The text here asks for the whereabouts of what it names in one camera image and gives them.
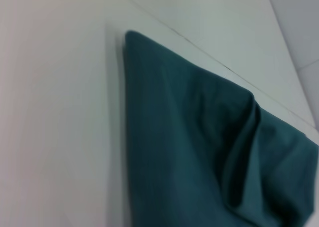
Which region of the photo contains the teal t-shirt with FREE print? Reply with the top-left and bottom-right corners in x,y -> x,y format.
124,30 -> 319,227

